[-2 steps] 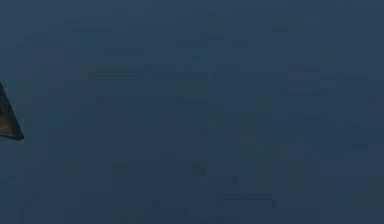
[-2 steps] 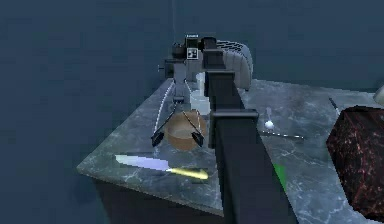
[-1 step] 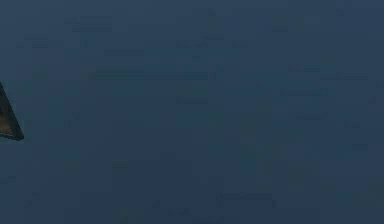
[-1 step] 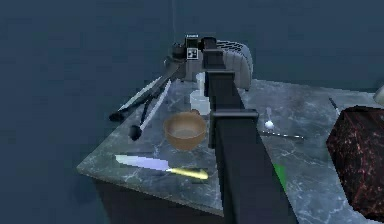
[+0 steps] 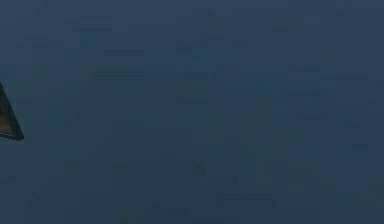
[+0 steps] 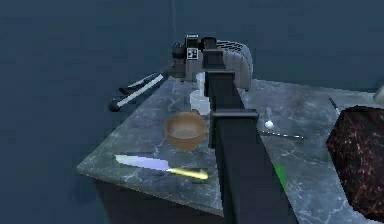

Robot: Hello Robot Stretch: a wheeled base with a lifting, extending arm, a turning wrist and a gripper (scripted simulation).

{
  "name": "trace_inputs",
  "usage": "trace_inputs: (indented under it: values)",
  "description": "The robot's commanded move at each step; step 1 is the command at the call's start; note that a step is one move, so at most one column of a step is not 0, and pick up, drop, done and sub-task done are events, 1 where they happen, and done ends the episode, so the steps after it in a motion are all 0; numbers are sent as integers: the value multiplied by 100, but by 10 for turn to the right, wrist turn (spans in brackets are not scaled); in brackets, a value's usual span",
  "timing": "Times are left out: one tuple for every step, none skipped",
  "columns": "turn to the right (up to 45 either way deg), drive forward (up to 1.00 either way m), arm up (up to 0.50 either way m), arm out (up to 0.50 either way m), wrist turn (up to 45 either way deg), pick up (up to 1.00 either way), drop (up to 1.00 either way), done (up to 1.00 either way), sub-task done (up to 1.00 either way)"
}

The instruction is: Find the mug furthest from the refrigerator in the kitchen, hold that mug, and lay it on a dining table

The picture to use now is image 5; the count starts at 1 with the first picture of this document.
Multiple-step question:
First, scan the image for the black framed wall picture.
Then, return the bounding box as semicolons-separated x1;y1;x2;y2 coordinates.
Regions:
0;80;25;142

